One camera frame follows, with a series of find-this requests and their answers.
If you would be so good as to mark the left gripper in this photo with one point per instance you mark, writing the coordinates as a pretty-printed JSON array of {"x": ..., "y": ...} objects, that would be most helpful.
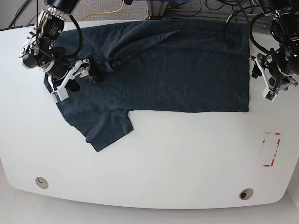
[{"x": 276, "y": 70}]

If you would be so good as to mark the dark navy t-shirt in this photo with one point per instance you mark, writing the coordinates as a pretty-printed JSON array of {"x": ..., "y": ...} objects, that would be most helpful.
[{"x": 166, "y": 65}]

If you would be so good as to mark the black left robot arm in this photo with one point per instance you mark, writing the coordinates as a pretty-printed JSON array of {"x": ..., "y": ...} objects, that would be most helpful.
[{"x": 284, "y": 27}]

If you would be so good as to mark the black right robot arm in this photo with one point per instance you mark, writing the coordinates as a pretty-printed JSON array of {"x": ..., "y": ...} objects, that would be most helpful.
[{"x": 40, "y": 50}]

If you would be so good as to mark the red tape rectangle marking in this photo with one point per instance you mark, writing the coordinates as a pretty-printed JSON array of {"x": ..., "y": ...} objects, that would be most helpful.
[{"x": 269, "y": 148}]

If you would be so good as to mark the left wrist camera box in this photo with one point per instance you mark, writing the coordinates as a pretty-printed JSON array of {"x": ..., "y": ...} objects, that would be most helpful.
[{"x": 269, "y": 94}]

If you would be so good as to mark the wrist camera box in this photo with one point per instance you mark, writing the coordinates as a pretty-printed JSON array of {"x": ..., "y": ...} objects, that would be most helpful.
[
  {"x": 269, "y": 94},
  {"x": 60, "y": 95}
]

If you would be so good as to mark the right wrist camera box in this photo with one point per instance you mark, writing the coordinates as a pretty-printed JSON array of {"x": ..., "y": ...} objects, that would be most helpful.
[{"x": 60, "y": 95}]

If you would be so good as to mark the left table cable grommet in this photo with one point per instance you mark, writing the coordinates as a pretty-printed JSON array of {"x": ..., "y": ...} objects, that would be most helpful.
[{"x": 41, "y": 182}]

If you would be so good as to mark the table cable grommet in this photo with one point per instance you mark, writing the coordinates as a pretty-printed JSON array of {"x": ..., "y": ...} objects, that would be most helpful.
[
  {"x": 41, "y": 182},
  {"x": 246, "y": 194}
]

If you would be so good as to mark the right table cable grommet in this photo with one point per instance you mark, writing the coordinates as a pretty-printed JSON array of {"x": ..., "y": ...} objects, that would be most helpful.
[{"x": 246, "y": 194}]

